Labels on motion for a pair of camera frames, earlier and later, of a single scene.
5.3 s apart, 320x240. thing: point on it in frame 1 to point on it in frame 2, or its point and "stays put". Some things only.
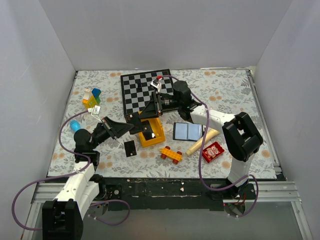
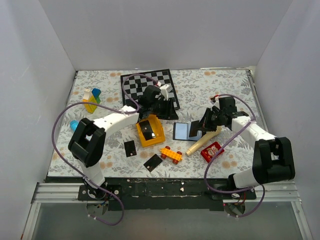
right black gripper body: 165,103 to 216,117
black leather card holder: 188,131 stays put
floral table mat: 195,148 stays put
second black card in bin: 147,130 stays put
